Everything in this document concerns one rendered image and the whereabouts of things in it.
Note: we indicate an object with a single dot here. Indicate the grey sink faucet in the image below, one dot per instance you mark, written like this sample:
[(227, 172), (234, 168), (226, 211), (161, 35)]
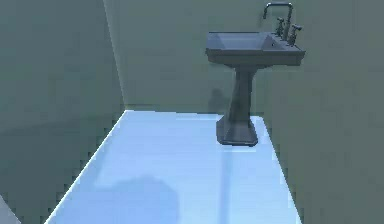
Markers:
[(287, 20)]

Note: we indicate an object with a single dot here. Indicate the grey pedestal sink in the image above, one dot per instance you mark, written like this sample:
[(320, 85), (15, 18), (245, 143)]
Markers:
[(245, 53)]

